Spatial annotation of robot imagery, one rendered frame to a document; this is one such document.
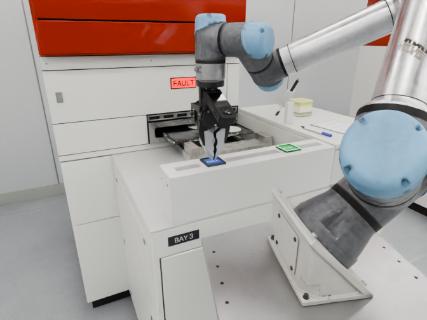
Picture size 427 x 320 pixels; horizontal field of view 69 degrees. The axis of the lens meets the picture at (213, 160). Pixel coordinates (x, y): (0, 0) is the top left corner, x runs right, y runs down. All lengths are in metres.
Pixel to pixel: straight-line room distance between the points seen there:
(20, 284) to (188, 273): 1.36
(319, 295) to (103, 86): 1.04
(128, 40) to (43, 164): 1.88
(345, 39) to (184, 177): 0.49
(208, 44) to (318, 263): 0.52
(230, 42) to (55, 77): 0.76
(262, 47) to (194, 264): 0.61
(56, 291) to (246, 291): 1.48
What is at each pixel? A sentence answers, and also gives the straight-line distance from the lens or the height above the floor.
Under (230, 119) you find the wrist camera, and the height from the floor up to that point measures 1.10.
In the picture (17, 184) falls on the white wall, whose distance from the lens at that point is 3.04.
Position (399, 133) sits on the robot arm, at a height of 1.16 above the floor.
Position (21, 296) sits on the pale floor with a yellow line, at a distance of 2.07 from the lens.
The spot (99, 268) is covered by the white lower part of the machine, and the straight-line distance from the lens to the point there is 1.65.
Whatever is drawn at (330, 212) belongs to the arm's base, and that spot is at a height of 0.98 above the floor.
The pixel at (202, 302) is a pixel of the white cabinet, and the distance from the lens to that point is 1.05.
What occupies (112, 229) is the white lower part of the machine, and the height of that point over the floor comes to 0.46.
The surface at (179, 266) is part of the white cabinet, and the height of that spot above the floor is 0.69.
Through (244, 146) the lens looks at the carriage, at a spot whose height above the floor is 0.88.
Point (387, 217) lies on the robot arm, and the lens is 0.65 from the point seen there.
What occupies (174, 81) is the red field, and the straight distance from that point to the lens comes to 1.38.
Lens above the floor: 1.28
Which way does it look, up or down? 22 degrees down
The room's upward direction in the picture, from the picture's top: straight up
